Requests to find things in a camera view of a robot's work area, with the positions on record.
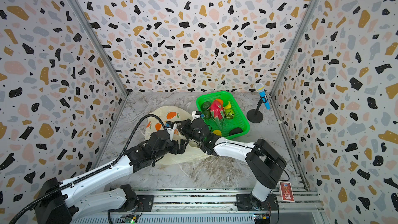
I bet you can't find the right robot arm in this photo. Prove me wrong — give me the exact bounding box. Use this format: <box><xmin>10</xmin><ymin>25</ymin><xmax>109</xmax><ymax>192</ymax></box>
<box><xmin>177</xmin><ymin>118</ymin><xmax>287</xmax><ymax>211</ymax></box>

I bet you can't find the pink dragon fruit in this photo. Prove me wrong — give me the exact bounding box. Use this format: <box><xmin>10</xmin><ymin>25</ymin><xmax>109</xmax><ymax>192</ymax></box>
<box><xmin>210</xmin><ymin>100</ymin><xmax>225</xmax><ymax>129</ymax></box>

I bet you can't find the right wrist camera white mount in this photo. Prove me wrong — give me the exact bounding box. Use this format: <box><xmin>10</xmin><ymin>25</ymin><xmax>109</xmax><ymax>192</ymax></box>
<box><xmin>191</xmin><ymin>111</ymin><xmax>203</xmax><ymax>119</ymax></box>

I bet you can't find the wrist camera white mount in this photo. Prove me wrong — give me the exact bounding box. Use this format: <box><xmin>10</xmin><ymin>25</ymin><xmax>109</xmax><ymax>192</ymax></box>
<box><xmin>165</xmin><ymin>121</ymin><xmax>177</xmax><ymax>139</ymax></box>
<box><xmin>191</xmin><ymin>111</ymin><xmax>203</xmax><ymax>119</ymax></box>

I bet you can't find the yellow banana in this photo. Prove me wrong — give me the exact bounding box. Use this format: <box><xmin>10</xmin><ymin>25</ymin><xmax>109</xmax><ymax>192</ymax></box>
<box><xmin>224</xmin><ymin>101</ymin><xmax>232</xmax><ymax>110</ymax></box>

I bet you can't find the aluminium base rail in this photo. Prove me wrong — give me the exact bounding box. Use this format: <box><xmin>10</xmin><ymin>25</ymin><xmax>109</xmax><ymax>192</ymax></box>
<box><xmin>75</xmin><ymin>188</ymin><xmax>329</xmax><ymax>224</ymax></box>

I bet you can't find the blue toy microphone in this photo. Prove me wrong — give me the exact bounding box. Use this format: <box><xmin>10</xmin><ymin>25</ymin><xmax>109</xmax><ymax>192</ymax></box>
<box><xmin>255</xmin><ymin>83</ymin><xmax>271</xmax><ymax>110</ymax></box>

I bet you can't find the red card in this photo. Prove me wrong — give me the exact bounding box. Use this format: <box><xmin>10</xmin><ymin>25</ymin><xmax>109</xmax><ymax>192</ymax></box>
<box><xmin>279</xmin><ymin>181</ymin><xmax>295</xmax><ymax>203</ymax></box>

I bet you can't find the yellow lemon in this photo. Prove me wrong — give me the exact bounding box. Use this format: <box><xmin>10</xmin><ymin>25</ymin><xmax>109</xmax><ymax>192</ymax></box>
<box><xmin>213</xmin><ymin>130</ymin><xmax>222</xmax><ymax>136</ymax></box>

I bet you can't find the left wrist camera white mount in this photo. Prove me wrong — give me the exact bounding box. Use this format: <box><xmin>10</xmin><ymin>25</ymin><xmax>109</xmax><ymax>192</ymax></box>
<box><xmin>165</xmin><ymin>121</ymin><xmax>177</xmax><ymax>139</ymax></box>

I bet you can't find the black microphone stand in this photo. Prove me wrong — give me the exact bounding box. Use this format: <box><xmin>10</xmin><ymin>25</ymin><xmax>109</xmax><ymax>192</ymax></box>
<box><xmin>246</xmin><ymin>99</ymin><xmax>263</xmax><ymax>123</ymax></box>

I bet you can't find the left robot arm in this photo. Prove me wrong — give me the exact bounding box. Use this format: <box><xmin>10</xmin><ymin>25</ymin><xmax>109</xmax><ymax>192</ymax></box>
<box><xmin>34</xmin><ymin>130</ymin><xmax>189</xmax><ymax>224</ymax></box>

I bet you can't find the green custard apple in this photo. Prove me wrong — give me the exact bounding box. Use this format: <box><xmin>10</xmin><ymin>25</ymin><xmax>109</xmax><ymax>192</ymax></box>
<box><xmin>224</xmin><ymin>108</ymin><xmax>235</xmax><ymax>119</ymax></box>

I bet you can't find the green plastic basket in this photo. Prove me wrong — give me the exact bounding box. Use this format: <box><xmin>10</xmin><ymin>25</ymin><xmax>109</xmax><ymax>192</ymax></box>
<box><xmin>196</xmin><ymin>91</ymin><xmax>250</xmax><ymax>140</ymax></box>

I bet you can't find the cream plastic bag orange print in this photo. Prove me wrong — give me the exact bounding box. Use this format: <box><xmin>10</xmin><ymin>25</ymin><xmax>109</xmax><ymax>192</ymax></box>
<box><xmin>144</xmin><ymin>105</ymin><xmax>215</xmax><ymax>166</ymax></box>

